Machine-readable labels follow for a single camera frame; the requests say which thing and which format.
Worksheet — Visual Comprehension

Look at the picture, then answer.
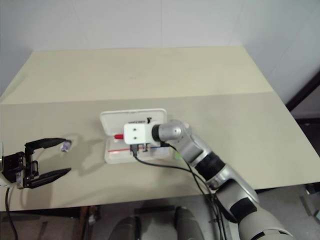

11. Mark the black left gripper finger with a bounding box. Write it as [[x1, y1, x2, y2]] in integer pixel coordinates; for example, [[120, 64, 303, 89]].
[[16, 168, 72, 189], [24, 137, 65, 163]]

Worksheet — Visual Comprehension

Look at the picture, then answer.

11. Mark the thin red and blue pencil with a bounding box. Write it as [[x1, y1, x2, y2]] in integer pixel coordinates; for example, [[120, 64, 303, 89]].
[[108, 146, 171, 153]]

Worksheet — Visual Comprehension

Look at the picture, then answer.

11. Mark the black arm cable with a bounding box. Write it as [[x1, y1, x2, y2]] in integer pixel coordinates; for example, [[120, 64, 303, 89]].
[[4, 186, 19, 240], [133, 141, 238, 240]]

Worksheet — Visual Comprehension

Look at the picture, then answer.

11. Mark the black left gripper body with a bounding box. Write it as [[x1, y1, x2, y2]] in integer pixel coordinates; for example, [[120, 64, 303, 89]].
[[0, 150, 40, 189]]

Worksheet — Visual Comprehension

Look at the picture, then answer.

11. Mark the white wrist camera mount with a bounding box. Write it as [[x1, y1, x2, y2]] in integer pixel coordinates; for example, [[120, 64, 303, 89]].
[[0, 141, 12, 189], [123, 122, 154, 146]]

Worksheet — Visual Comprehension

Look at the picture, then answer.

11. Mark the small purple white object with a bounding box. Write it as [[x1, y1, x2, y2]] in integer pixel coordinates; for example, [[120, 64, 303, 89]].
[[60, 140, 73, 153]]

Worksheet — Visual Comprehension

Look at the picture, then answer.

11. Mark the dark slanted frame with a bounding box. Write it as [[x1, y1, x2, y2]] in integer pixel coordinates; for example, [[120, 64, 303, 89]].
[[285, 71, 320, 114]]

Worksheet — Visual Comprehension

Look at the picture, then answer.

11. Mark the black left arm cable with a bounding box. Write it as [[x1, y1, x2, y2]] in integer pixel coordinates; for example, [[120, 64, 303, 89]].
[[4, 186, 19, 240]]

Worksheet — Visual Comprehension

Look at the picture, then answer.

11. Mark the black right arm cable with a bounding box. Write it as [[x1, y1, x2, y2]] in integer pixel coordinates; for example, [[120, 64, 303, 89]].
[[133, 141, 238, 240]]

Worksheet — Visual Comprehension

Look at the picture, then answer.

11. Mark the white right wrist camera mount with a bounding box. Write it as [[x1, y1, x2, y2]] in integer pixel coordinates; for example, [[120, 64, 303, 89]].
[[123, 122, 154, 146]]

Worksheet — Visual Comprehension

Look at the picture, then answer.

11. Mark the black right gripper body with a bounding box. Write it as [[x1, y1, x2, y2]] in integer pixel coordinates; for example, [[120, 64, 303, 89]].
[[126, 116, 154, 154]]

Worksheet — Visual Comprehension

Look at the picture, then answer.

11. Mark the brown table leg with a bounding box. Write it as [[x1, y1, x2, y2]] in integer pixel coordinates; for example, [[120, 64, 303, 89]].
[[79, 205, 101, 227]]

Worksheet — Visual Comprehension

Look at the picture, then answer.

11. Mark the grey metal floor stand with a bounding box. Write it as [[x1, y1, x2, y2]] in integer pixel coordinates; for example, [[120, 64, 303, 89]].
[[299, 183, 320, 222]]

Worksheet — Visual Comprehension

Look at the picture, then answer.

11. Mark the grey rounded robot leg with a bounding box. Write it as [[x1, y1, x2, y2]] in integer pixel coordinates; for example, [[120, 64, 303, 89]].
[[174, 205, 205, 240], [113, 216, 142, 240]]

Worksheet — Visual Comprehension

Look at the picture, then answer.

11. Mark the black block under table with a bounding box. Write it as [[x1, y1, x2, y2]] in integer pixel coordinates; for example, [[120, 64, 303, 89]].
[[134, 204, 177, 216]]

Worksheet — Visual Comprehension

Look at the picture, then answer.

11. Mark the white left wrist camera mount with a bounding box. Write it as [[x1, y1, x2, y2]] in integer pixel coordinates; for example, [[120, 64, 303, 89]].
[[0, 141, 12, 189]]

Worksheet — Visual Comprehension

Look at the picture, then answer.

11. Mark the white plastic pencil case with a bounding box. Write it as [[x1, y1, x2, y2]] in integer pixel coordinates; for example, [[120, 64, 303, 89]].
[[99, 107, 175, 165]]

